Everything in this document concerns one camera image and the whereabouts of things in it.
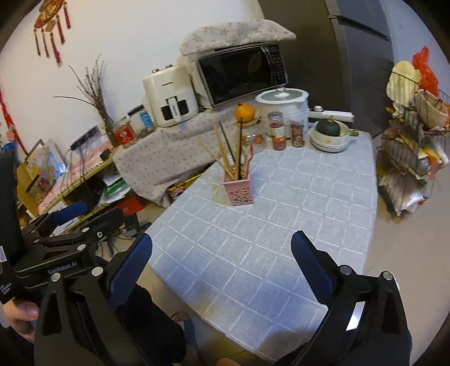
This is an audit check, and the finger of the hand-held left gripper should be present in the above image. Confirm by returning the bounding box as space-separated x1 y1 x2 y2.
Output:
20 200 87 246
38 208 124 251

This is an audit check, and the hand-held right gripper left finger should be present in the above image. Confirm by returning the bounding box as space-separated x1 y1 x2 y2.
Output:
33 232 154 366

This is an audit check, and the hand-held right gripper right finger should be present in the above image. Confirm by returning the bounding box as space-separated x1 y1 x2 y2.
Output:
274 230 413 366

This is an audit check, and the pink plastic utensil basket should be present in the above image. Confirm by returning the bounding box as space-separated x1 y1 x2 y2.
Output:
222 178 254 206

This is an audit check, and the long bamboo chopstick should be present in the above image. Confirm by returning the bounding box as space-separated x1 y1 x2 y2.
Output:
214 122 235 177
199 139 229 178
220 141 238 179
211 124 231 178

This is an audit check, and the black chopstick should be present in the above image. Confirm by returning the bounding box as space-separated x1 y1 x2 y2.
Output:
237 120 243 179
220 122 237 166

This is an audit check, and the person's left hand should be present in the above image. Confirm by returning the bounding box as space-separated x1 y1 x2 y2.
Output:
0 301 41 332

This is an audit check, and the red box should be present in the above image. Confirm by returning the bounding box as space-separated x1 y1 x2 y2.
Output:
109 197 148 220

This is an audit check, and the green packet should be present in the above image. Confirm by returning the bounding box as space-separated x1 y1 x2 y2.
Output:
103 178 129 198

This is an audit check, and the wooden shelf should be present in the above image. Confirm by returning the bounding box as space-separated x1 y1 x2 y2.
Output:
16 141 123 219

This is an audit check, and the framed picture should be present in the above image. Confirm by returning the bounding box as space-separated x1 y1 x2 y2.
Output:
24 139 67 187

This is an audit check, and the grey checked tablecloth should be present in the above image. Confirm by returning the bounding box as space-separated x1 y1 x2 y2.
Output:
144 130 378 365

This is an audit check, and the person's leg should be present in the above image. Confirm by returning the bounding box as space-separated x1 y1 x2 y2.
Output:
95 257 187 366

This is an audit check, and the black power strip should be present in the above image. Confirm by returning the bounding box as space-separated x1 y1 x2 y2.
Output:
70 127 99 150

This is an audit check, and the person's foot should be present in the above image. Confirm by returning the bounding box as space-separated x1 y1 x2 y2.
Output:
170 311 192 331

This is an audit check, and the yellow box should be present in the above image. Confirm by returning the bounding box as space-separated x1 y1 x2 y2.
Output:
167 176 203 203

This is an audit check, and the red tin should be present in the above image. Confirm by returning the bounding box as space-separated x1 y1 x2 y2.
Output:
114 123 136 148

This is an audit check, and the floral cloth cover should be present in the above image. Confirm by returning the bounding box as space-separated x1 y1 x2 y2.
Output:
112 106 261 208

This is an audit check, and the red hanging decoration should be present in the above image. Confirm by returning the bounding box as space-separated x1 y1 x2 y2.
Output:
0 88 29 155

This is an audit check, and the blue sandal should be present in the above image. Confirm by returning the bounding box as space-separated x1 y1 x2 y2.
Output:
183 318 203 356

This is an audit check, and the clear jar with blue label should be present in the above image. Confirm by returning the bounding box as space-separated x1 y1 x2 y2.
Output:
127 105 157 134

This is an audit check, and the dried branches bundle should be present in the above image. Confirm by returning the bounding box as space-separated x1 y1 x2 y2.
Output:
54 60 116 146

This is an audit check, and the white deep plate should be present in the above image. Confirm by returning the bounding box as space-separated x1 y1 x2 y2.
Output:
311 139 350 153

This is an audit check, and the cream flower print bowl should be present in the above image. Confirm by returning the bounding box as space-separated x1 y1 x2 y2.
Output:
311 127 351 148

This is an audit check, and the jar of red dried berries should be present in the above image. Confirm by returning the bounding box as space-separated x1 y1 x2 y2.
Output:
267 111 286 151

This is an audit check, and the dark green pumpkin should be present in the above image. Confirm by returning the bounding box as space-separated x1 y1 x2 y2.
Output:
314 116 341 137

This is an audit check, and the glass jar with wooden lid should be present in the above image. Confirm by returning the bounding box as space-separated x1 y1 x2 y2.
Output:
241 120 266 155

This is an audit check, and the white air fryer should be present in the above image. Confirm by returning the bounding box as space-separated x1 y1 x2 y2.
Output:
142 64 199 128

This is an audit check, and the white electric cooker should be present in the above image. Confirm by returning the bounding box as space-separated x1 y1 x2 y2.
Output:
255 88 310 136

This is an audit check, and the orange with stem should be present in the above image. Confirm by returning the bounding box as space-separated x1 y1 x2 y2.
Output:
235 103 256 123

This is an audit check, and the woven basket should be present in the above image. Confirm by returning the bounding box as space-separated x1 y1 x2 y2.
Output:
415 90 449 129

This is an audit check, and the black microwave oven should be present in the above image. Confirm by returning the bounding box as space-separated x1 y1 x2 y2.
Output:
195 44 289 108

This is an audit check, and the napa cabbage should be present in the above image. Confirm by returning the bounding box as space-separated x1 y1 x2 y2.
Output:
387 61 422 108

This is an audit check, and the grey refrigerator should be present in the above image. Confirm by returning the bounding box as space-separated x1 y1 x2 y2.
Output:
325 0 394 117

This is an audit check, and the red plastic bag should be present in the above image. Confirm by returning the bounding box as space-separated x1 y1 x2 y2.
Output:
412 46 440 97

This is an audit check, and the floral padded cover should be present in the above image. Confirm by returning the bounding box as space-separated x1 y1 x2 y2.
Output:
180 19 296 57

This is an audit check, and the jar of dried ring slices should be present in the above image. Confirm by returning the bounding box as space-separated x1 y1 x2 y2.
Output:
290 120 306 148

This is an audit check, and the black wire rack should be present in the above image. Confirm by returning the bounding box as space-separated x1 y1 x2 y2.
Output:
376 70 450 217

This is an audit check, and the white long handle with knob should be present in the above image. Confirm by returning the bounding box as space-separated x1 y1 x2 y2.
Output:
307 106 355 123

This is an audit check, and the red knot wall ornament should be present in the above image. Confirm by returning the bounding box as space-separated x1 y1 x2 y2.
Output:
33 0 73 67

